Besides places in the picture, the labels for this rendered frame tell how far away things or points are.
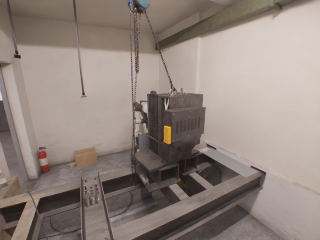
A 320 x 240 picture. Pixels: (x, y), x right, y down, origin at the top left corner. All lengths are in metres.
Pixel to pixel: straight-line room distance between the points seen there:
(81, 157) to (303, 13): 3.90
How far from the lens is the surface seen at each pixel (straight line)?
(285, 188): 2.23
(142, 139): 2.08
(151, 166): 1.61
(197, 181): 1.87
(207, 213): 1.87
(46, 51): 3.68
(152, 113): 1.75
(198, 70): 2.87
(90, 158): 3.61
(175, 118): 1.36
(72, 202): 2.12
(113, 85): 3.66
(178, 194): 1.66
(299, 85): 2.01
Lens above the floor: 1.75
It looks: 14 degrees down
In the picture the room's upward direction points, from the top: straight up
